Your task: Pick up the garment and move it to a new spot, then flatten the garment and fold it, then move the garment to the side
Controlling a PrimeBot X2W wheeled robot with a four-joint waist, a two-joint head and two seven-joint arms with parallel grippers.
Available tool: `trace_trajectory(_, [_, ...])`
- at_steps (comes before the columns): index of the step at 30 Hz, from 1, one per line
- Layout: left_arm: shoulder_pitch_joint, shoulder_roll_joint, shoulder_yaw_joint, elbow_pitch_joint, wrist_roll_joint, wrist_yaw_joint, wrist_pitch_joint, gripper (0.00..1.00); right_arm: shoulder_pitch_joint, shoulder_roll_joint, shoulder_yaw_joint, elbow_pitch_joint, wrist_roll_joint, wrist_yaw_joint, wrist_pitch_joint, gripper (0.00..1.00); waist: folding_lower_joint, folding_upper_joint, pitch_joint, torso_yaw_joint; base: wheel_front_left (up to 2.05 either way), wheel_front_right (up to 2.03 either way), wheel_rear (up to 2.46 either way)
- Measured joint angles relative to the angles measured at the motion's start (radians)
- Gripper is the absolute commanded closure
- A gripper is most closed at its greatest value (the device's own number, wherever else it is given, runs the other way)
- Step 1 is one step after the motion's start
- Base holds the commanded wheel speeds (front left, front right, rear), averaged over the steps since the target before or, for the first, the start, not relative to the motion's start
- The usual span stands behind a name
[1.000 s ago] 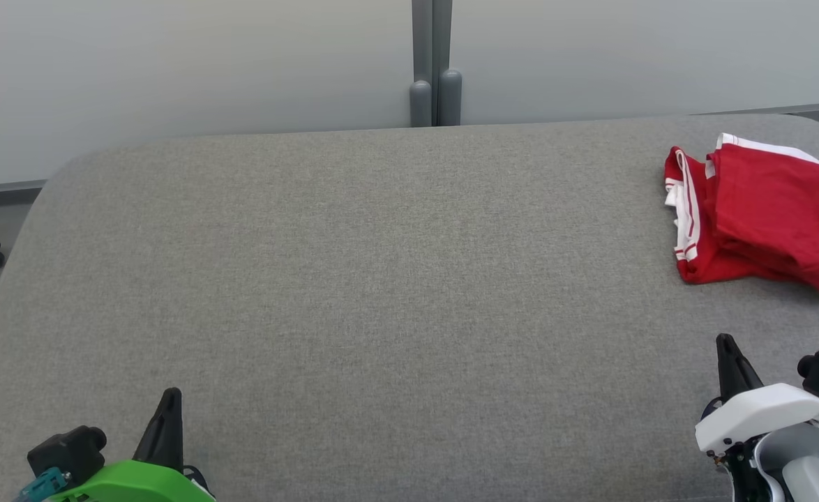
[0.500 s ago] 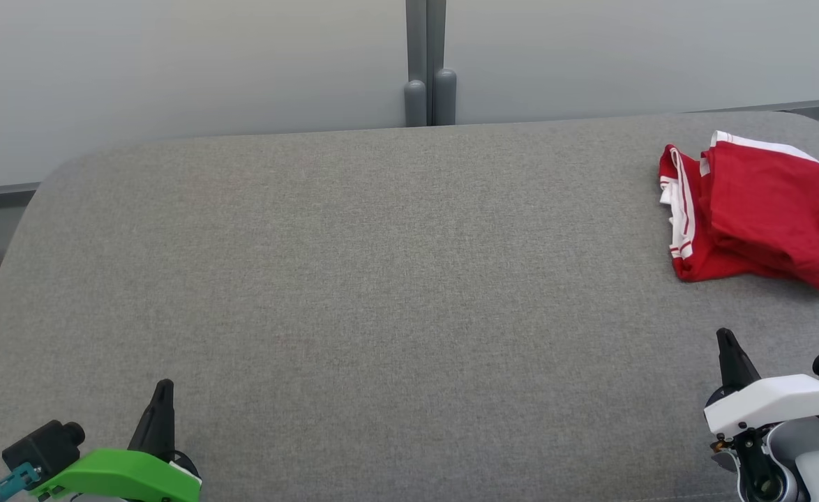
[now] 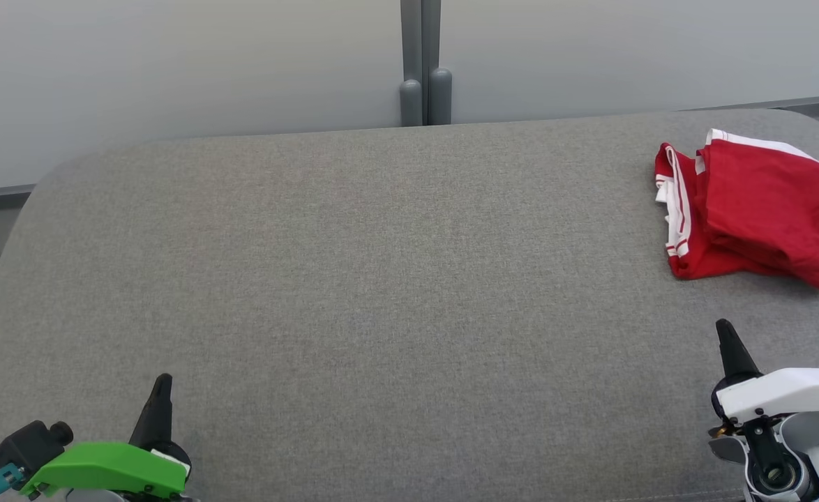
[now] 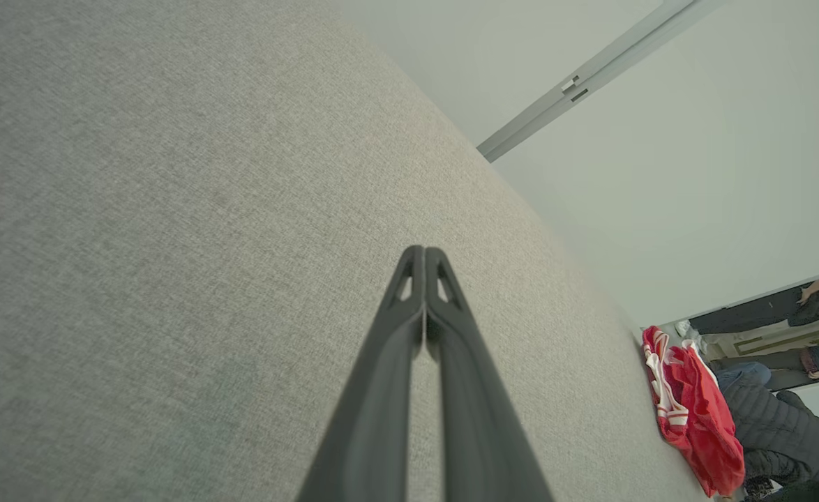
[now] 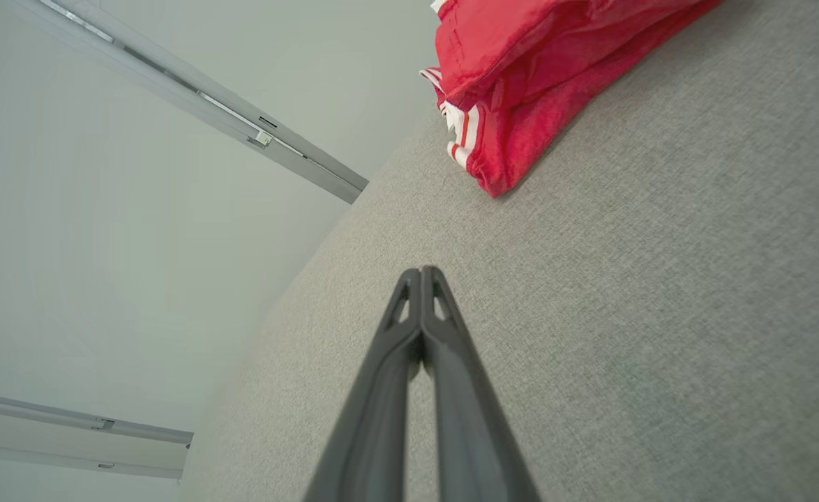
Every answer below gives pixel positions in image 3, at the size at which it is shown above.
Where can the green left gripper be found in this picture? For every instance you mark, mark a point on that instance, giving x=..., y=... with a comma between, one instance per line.
x=109, y=470

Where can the grey partition post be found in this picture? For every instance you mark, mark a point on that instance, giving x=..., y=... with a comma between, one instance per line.
x=440, y=97
x=411, y=104

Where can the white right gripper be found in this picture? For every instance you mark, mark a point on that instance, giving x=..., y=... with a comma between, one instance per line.
x=786, y=394

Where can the red shorts with white stripe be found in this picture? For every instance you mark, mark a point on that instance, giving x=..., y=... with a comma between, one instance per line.
x=779, y=209

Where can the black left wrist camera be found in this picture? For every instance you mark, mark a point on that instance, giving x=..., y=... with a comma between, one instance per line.
x=29, y=446

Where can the grey fabric sofa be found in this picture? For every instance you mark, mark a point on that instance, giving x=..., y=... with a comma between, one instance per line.
x=381, y=293

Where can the red Bulls 23 jersey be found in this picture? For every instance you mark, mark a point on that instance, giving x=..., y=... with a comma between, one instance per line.
x=695, y=265

